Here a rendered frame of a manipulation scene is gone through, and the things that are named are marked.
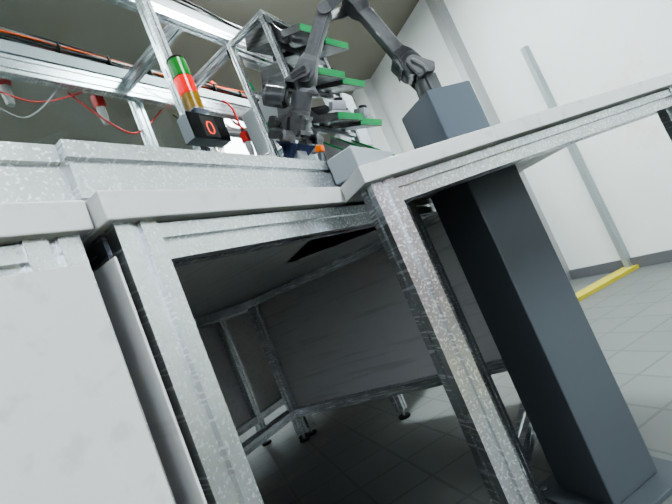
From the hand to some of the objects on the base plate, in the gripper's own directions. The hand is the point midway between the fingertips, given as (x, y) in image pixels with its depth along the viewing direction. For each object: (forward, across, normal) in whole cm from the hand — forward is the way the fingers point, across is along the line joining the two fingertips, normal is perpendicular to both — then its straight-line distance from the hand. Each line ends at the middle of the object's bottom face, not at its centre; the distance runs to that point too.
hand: (295, 156), depth 116 cm
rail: (+9, -28, -26) cm, 39 cm away
